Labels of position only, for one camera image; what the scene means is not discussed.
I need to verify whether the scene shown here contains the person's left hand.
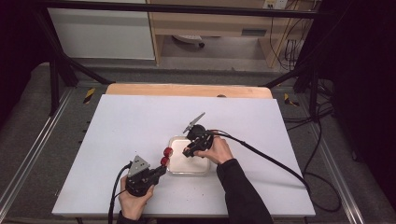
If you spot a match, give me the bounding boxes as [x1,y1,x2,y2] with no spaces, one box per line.
[118,175,155,221]

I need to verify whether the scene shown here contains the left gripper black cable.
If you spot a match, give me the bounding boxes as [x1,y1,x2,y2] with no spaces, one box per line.
[107,161,134,224]

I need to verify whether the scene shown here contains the white power strip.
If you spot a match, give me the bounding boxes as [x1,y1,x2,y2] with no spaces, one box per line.
[262,0,290,10]

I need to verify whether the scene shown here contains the light wooden desk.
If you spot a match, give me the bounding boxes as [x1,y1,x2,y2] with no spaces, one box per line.
[145,0,316,68]

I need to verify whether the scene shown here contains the person's right hand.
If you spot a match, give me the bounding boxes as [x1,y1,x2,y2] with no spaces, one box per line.
[194,135,234,166]

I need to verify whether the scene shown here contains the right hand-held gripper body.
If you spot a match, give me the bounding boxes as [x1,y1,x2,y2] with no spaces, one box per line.
[182,112,215,153]

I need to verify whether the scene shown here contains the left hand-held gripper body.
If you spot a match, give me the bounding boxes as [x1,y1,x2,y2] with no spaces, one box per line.
[125,155,160,198]

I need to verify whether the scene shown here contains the white cabinet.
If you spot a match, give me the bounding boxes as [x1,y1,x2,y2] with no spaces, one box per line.
[46,7,156,61]

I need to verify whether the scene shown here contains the wooden table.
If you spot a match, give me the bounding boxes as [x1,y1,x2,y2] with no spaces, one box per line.
[106,82,274,100]

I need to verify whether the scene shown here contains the black curtain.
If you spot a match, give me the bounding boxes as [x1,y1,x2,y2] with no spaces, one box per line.
[0,0,52,129]
[317,0,396,216]

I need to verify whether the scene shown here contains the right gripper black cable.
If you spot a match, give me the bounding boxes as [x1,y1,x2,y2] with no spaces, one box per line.
[208,129,343,214]

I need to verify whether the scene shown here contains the black metal crossbar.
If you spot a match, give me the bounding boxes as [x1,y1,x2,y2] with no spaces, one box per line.
[31,0,326,20]

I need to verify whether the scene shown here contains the black cables on floor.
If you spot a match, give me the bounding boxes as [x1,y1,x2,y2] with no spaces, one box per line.
[282,78,335,133]

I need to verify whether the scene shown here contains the office chair base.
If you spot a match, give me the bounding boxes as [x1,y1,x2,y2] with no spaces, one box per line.
[172,34,206,49]

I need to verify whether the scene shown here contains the hanging black cables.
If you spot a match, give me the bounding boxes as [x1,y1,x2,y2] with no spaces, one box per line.
[268,8,312,72]

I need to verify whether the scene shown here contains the aluminium rail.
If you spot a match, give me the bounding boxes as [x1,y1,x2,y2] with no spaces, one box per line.
[306,122,366,224]
[0,88,75,204]

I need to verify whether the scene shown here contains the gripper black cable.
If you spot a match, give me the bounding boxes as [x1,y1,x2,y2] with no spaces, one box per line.
[208,129,343,214]
[107,161,134,224]

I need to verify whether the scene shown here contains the black metal stand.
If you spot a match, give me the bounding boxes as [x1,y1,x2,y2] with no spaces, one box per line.
[32,8,116,117]
[262,18,335,122]

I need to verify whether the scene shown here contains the square metal tray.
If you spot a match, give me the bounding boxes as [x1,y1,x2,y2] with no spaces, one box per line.
[166,135,212,175]

